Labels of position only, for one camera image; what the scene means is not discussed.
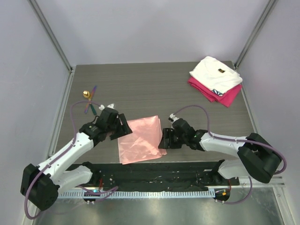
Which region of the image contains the magenta folded cloth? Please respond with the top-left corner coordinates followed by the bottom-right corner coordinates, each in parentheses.
top-left (187, 77), bottom-right (242, 107)

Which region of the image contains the aluminium front rail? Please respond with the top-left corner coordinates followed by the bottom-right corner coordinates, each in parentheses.
top-left (230, 168), bottom-right (286, 188)

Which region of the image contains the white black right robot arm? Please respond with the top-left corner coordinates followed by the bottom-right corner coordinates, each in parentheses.
top-left (158, 116), bottom-right (283, 185)

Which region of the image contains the pink satin napkin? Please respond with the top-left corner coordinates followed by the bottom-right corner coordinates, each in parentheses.
top-left (118, 115), bottom-right (167, 165)

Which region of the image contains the gold spoon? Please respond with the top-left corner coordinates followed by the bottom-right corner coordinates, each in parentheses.
top-left (82, 90), bottom-right (93, 104)

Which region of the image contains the white wrist camera connector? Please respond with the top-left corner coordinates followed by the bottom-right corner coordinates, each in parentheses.
top-left (168, 113), bottom-right (179, 123)

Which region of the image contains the grey left corner post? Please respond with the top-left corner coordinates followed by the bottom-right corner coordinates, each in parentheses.
top-left (28, 0), bottom-right (73, 73)

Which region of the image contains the dark green handled utensil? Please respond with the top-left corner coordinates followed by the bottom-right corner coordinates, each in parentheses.
top-left (90, 104), bottom-right (97, 115)

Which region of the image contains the white folded cloth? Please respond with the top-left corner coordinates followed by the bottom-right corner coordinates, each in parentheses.
top-left (189, 56), bottom-right (243, 96)

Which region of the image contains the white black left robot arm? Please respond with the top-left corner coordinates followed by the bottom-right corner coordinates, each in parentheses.
top-left (21, 105), bottom-right (132, 211)

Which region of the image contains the white slotted cable duct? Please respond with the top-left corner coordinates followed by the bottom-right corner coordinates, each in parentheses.
top-left (58, 189), bottom-right (215, 199)

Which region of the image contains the grey aluminium corner post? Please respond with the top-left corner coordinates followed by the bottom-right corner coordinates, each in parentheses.
top-left (234, 0), bottom-right (278, 69)

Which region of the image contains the iridescent purple utensil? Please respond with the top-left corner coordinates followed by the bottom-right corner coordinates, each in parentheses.
top-left (82, 86), bottom-right (97, 115)

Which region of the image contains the white left wrist connector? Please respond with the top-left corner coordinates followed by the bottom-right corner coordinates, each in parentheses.
top-left (98, 103), bottom-right (115, 111)

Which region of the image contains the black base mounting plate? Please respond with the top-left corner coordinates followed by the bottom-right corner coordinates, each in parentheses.
top-left (70, 161), bottom-right (240, 191)

